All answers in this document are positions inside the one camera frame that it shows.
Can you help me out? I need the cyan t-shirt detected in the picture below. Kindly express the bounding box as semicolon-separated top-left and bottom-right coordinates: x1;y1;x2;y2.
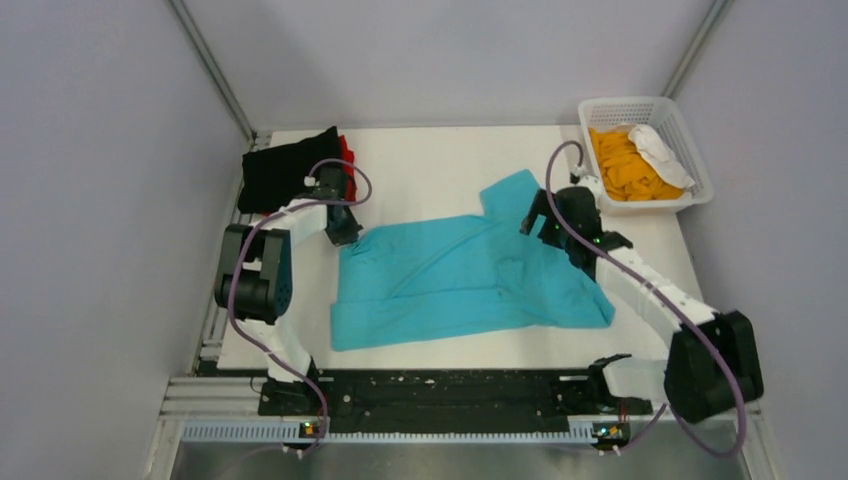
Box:
331;170;615;351

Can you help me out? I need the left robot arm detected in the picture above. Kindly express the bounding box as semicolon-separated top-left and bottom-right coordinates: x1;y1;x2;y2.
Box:
214;159;367;416

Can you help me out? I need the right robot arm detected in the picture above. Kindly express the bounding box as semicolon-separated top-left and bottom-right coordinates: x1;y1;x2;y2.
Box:
520;186;764;423

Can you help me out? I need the orange t-shirt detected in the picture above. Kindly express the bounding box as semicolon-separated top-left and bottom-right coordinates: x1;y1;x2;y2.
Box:
589;128;685;202

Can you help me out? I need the folded red t-shirt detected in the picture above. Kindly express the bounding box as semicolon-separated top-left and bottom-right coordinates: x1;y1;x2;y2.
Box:
257;133;357;216

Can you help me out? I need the folded black t-shirt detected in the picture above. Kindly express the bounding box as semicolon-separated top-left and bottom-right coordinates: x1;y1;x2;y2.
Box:
237;126;355;214

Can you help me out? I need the white t-shirt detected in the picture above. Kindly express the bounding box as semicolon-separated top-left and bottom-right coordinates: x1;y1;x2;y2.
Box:
627;124;695;190

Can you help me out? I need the white plastic basket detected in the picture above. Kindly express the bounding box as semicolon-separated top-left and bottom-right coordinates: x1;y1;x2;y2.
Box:
578;96;714;215

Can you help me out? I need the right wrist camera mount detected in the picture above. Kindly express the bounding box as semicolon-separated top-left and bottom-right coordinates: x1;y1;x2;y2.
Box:
570;173;605;202

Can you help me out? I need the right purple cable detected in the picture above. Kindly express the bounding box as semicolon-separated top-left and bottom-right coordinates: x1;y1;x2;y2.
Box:
544;140;750;460

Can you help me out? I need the purple cable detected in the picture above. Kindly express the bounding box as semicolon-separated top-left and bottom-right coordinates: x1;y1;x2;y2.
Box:
226;157;374;458
544;140;750;460

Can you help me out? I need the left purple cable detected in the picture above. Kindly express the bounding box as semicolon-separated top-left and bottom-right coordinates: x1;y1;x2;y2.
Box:
226;157;374;458

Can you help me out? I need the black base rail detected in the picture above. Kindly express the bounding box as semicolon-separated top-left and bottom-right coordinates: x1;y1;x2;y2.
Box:
258;367;653;434

